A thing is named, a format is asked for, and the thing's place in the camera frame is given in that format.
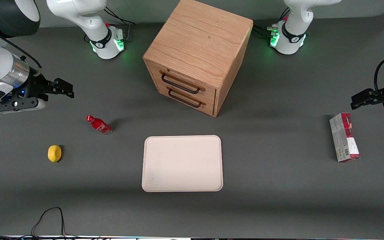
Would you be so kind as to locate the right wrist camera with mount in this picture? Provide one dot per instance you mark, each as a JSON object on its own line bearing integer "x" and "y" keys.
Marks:
{"x": 15, "y": 105}

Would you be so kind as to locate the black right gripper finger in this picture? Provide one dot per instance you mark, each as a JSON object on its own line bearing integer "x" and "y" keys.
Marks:
{"x": 43, "y": 97}
{"x": 63, "y": 88}

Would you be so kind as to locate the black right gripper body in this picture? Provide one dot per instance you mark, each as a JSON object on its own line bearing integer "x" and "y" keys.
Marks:
{"x": 34, "y": 87}

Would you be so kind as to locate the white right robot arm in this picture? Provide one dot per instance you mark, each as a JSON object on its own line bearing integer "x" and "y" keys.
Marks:
{"x": 78, "y": 10}

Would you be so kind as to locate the red cola bottle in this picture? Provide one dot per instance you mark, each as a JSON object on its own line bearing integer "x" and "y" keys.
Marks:
{"x": 99, "y": 125}

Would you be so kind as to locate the red plaid cardboard box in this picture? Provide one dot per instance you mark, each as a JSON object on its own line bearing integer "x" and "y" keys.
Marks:
{"x": 343, "y": 138}

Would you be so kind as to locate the beige plastic tray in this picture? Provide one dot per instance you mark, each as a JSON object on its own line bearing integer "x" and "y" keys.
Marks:
{"x": 182, "y": 163}

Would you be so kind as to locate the oak wooden drawer cabinet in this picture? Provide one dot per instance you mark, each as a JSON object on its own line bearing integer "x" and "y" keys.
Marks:
{"x": 198, "y": 36}

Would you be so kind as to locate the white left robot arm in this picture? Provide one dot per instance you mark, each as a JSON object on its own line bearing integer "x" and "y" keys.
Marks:
{"x": 292, "y": 20}

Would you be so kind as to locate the yellow lemon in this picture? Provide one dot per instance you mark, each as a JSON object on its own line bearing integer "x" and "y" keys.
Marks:
{"x": 54, "y": 153}

